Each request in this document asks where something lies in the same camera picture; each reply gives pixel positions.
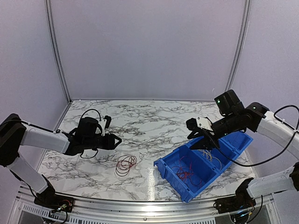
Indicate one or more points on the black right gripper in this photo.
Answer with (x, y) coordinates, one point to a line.
(208, 144)

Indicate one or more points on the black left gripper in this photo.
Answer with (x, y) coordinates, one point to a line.
(109, 143)

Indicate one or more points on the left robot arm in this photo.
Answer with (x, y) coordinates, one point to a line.
(14, 132)

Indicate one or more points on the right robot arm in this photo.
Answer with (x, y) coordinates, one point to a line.
(261, 120)

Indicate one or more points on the blue three-compartment bin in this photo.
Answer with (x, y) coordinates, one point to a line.
(189, 172)

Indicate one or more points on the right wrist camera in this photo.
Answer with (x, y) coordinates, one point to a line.
(198, 122)

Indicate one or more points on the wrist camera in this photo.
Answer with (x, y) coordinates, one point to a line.
(104, 124)
(198, 122)

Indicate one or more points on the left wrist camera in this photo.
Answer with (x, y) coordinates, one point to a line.
(104, 124)

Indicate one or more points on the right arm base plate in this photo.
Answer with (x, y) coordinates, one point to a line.
(233, 203)

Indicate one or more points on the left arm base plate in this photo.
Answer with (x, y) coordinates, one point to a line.
(56, 203)

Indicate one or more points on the aluminium front frame rail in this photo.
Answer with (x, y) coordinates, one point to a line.
(99, 211)

